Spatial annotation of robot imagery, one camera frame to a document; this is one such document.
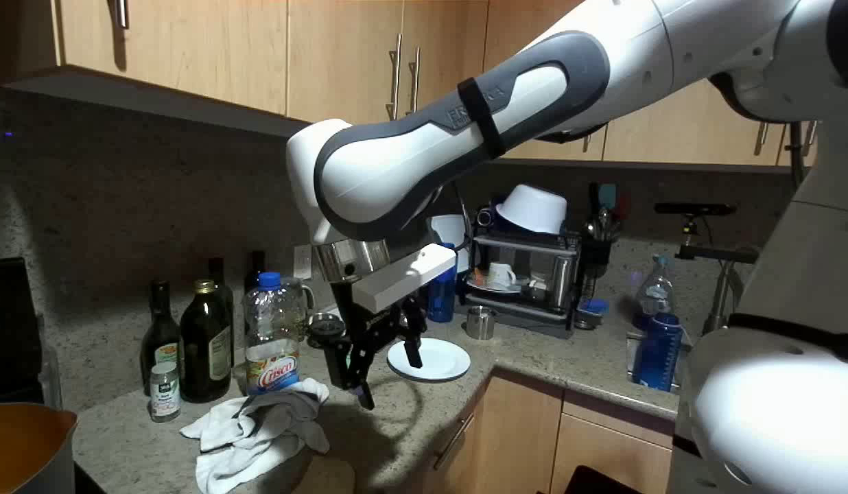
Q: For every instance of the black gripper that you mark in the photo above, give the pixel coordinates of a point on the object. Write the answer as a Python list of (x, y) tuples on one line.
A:
[(358, 330)]

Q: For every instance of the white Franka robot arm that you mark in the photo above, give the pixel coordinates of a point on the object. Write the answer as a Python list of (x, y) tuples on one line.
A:
[(533, 83)]

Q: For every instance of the white round plate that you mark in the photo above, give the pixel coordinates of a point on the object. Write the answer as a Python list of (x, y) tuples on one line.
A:
[(446, 362)]

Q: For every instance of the clear glass jar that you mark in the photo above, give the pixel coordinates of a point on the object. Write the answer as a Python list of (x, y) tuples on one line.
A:
[(478, 323)]

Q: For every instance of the clear plastic bottle blue cap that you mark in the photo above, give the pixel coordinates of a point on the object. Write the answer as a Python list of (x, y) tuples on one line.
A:
[(273, 367)]

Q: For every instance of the white mug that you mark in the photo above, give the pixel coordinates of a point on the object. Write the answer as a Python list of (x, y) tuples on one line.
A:
[(501, 279)]

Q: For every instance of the white jug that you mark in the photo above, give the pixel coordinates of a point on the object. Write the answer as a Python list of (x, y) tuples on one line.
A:
[(449, 230)]

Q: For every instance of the dark bottle white label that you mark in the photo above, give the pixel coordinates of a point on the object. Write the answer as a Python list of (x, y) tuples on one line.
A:
[(253, 264)]

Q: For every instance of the white crumpled cloth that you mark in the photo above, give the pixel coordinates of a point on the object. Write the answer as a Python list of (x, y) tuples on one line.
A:
[(232, 449)]

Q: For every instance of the black dish rack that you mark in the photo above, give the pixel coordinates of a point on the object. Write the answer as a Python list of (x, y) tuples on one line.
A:
[(549, 275)]

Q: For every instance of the large dark olive oil bottle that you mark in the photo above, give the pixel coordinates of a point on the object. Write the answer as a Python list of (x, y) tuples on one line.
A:
[(203, 348)]

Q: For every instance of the slim dark glass bottle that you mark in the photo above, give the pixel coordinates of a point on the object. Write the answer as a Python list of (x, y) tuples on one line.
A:
[(218, 272)]

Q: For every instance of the small blue lidded bowl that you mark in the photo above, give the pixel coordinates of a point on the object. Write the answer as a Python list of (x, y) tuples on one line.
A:
[(592, 314)]

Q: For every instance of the white upturned bowl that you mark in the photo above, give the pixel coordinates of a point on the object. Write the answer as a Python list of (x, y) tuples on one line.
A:
[(533, 211)]

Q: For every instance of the small spice jar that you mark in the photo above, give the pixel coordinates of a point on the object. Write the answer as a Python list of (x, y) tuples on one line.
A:
[(166, 395)]

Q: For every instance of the dark labelled wine bottle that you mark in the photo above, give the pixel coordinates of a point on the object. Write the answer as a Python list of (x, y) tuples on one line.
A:
[(164, 333)]

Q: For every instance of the blue dish soap bottle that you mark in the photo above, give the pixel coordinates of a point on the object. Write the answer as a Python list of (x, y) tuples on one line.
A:
[(658, 353)]

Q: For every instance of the clear spray bottle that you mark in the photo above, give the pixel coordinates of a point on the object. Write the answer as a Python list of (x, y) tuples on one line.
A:
[(658, 293)]

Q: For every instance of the dark kitchen faucet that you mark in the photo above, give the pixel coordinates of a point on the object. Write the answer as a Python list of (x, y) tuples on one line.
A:
[(715, 255)]

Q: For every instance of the wooden upper cabinet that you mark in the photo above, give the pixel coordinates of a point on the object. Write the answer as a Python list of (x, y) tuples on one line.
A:
[(212, 45)]

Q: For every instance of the orange cooking pot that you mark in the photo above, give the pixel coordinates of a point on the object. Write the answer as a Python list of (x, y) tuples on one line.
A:
[(25, 454)]

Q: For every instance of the black kitchen stove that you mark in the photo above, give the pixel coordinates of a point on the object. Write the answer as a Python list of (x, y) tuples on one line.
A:
[(10, 330)]

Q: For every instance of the grey wrist camera bar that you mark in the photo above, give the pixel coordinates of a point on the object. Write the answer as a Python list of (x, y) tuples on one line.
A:
[(404, 275)]

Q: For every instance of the white wall outlet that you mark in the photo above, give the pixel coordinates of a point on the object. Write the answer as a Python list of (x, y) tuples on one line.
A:
[(303, 261)]

